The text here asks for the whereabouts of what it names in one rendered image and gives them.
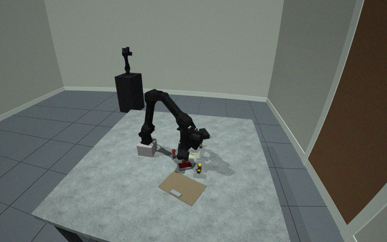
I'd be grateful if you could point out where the cream inspection card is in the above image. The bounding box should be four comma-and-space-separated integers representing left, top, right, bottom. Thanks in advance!
189, 151, 200, 159

